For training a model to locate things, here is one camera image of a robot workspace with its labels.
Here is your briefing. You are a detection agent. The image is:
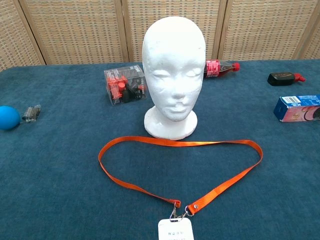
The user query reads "orange lanyard strap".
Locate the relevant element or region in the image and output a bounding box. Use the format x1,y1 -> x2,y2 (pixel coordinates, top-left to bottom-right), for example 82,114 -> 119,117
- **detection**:
97,136 -> 264,222

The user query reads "white ID badge card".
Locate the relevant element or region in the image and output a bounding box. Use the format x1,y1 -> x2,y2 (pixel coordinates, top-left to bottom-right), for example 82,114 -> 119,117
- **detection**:
157,217 -> 195,240

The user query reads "white foam mannequin head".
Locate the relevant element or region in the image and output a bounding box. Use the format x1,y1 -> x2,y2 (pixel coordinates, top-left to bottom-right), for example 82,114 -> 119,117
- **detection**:
141,16 -> 207,141

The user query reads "clear box with red items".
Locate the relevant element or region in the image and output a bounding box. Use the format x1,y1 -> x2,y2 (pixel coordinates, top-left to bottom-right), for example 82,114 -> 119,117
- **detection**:
103,64 -> 148,107

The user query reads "red cola bottle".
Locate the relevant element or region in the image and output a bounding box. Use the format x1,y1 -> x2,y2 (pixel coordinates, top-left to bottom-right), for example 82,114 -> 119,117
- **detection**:
203,59 -> 241,79

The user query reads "woven folding screen panel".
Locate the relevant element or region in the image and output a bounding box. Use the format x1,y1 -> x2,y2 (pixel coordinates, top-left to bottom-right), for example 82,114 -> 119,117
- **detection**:
292,0 -> 320,60
121,0 -> 227,63
0,0 -> 46,72
218,0 -> 317,62
18,0 -> 130,66

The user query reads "blue table cloth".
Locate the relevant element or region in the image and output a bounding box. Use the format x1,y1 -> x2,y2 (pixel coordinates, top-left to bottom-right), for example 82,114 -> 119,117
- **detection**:
0,59 -> 320,240

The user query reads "black bottle with red cap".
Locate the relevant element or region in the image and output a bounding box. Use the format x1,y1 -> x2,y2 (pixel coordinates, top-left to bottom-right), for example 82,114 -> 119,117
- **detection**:
267,71 -> 307,87

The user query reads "small clear plastic gadget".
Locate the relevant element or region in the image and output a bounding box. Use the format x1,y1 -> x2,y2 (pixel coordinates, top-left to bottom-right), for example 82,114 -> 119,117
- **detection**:
20,104 -> 42,124

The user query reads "blue cookie box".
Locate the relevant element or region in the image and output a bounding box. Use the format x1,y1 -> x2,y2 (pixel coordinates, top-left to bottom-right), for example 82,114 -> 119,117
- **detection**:
273,94 -> 320,123

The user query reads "blue ball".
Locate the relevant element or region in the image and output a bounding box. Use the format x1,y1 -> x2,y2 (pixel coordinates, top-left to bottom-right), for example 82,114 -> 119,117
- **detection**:
0,105 -> 21,131

